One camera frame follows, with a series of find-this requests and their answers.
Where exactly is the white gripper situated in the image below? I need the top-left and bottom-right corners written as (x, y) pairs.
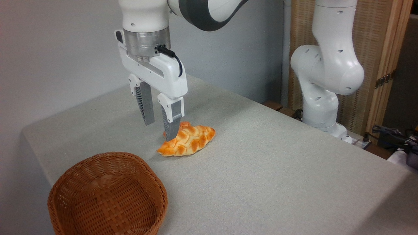
top-left (115, 29), bottom-right (188, 141)

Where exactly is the braided golden bread loaf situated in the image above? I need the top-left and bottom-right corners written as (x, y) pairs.
top-left (157, 125), bottom-right (216, 157)

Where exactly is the brown woven wicker basket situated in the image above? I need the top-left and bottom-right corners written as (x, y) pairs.
top-left (48, 152), bottom-right (168, 235)

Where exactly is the brown wooden bench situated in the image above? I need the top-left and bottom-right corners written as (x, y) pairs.
top-left (261, 101), bottom-right (305, 122)

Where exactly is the grey tablecloth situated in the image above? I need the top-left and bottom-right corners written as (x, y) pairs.
top-left (21, 74), bottom-right (418, 235)

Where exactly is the white power strip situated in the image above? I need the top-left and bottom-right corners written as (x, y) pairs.
top-left (346, 136), bottom-right (372, 150)

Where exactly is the wooden rattan folding screen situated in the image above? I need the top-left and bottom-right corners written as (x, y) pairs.
top-left (288, 0), bottom-right (413, 144)

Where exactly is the metal screen hinge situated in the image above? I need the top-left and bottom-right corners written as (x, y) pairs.
top-left (375, 70), bottom-right (396, 89)

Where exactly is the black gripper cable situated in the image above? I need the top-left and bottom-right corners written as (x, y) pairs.
top-left (157, 45), bottom-right (183, 78)

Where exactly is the black cable bundle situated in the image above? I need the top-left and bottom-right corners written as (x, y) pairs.
top-left (372, 125), bottom-right (418, 148)

